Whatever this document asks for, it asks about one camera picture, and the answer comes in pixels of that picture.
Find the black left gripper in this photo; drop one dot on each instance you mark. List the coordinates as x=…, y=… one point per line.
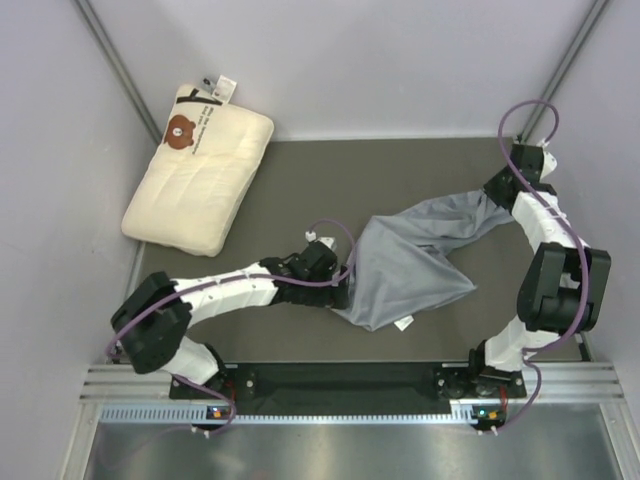
x=332, y=296

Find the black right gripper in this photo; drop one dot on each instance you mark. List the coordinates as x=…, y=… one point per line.
x=490, y=187

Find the grey fabric pillowcase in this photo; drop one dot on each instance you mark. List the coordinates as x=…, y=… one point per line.
x=401, y=261

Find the cream bear print pillow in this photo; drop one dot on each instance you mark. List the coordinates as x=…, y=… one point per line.
x=200, y=173

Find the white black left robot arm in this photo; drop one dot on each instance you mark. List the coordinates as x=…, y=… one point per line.
x=151, y=325

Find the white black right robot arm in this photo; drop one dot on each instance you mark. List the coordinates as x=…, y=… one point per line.
x=566, y=281

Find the white pillow care tag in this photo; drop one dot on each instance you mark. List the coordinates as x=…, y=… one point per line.
x=221, y=89

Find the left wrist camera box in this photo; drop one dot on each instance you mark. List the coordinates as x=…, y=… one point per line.
x=318, y=261

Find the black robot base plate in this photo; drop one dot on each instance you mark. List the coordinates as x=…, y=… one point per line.
x=429, y=380

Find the right rear aluminium post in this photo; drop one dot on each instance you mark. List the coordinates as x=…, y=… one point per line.
x=586, y=27

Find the aluminium post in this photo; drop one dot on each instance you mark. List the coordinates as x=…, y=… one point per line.
x=586, y=27
x=101, y=37

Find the slotted grey cable duct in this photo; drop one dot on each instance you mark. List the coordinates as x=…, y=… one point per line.
x=218, y=415

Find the aluminium front frame rail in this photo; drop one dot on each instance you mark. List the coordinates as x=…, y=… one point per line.
x=562, y=382

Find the left rear aluminium post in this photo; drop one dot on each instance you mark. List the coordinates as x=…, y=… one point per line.
x=101, y=37

